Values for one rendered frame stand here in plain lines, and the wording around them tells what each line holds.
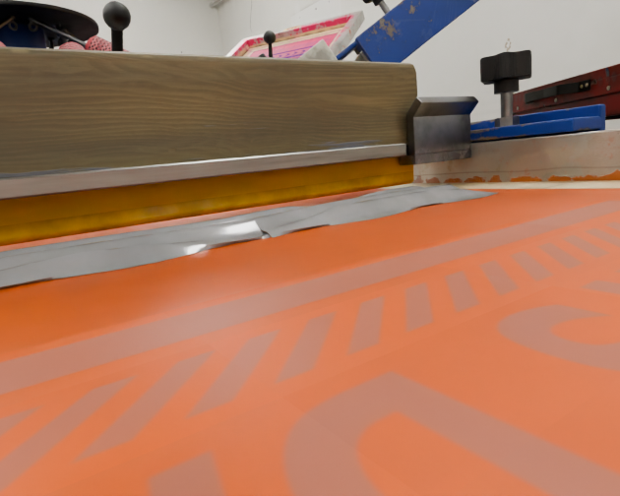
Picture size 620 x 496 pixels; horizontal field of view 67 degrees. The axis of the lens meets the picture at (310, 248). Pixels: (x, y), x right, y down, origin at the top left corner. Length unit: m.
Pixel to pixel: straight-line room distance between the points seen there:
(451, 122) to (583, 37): 1.96
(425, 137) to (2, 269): 0.31
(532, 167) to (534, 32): 2.08
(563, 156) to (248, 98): 0.24
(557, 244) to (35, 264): 0.19
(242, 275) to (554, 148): 0.30
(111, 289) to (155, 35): 4.67
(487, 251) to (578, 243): 0.03
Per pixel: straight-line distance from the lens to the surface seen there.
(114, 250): 0.21
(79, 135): 0.29
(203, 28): 5.00
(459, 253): 0.16
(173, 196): 0.31
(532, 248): 0.17
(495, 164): 0.44
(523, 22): 2.53
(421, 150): 0.40
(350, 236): 0.21
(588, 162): 0.40
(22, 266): 0.21
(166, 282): 0.16
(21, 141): 0.29
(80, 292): 0.17
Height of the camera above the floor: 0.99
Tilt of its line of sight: 11 degrees down
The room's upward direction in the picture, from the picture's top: 6 degrees counter-clockwise
